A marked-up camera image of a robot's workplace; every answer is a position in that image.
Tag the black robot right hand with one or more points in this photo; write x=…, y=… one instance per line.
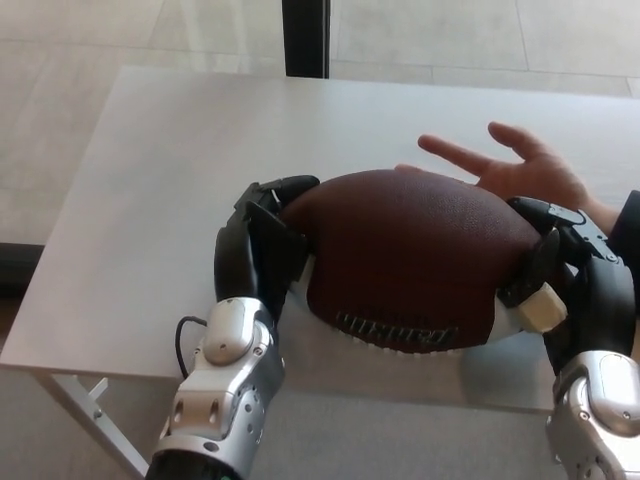
x=600, y=300

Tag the dark low object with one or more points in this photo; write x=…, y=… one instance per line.
x=15, y=267

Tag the brown leather american football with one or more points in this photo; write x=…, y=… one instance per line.
x=400, y=240

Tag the black vertical pillar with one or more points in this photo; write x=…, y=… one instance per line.
x=306, y=35

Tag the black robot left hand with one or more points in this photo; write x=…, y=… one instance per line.
x=240, y=260

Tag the white metal table frame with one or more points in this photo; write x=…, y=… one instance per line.
x=99, y=417

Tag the person's bare hand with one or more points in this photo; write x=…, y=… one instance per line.
x=540, y=175

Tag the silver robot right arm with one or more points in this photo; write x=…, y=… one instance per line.
x=600, y=410

